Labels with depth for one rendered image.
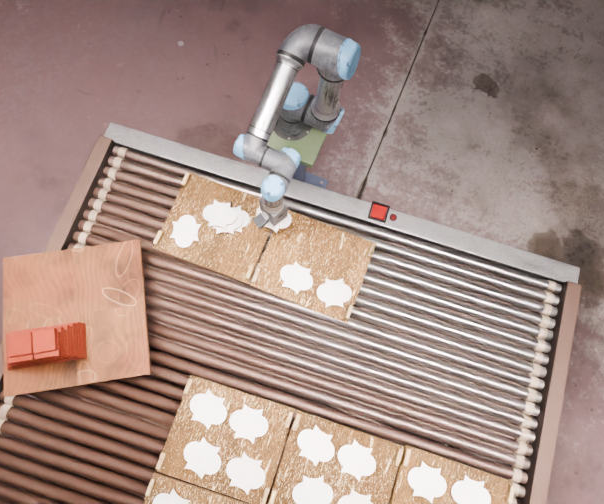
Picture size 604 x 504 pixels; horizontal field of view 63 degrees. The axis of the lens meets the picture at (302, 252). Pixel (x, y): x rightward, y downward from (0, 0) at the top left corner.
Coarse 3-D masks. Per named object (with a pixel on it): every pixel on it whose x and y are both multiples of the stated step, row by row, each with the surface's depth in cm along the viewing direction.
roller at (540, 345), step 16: (96, 208) 202; (112, 208) 201; (144, 224) 202; (160, 224) 200; (368, 288) 197; (400, 304) 197; (416, 304) 196; (448, 320) 196; (464, 320) 195; (496, 336) 196; (512, 336) 194; (528, 336) 196
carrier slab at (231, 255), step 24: (192, 192) 203; (216, 192) 203; (240, 192) 204; (168, 216) 200; (168, 240) 197; (216, 240) 198; (240, 240) 198; (264, 240) 199; (216, 264) 195; (240, 264) 196
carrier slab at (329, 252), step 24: (288, 240) 199; (312, 240) 200; (336, 240) 200; (360, 240) 200; (264, 264) 196; (288, 264) 197; (312, 264) 197; (336, 264) 197; (360, 264) 198; (264, 288) 194; (288, 288) 194; (312, 288) 194; (336, 312) 192
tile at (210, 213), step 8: (208, 208) 198; (216, 208) 198; (224, 208) 198; (232, 208) 198; (208, 216) 197; (216, 216) 197; (224, 216) 197; (232, 216) 197; (216, 224) 196; (224, 224) 196
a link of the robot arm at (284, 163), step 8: (272, 152) 162; (280, 152) 163; (288, 152) 162; (296, 152) 163; (264, 160) 162; (272, 160) 161; (280, 160) 161; (288, 160) 161; (296, 160) 163; (264, 168) 164; (272, 168) 162; (280, 168) 160; (288, 168) 161; (296, 168) 164; (288, 176) 161
